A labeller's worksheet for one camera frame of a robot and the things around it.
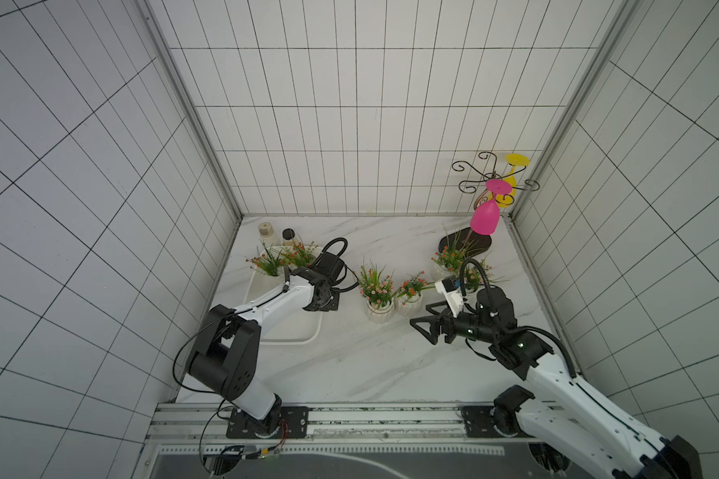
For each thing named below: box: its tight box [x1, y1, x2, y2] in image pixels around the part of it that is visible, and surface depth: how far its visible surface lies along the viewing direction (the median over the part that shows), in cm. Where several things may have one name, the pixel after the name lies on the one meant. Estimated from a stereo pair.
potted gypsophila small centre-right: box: [393, 270, 436, 317], surface depth 88 cm
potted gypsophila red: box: [245, 242, 284, 277], surface depth 92 cm
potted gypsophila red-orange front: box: [279, 241, 319, 268], surface depth 92 cm
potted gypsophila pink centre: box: [358, 264, 399, 324], surface depth 87 cm
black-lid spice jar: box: [281, 227, 296, 247], surface depth 105 cm
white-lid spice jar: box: [257, 221, 278, 247], surface depth 106 cm
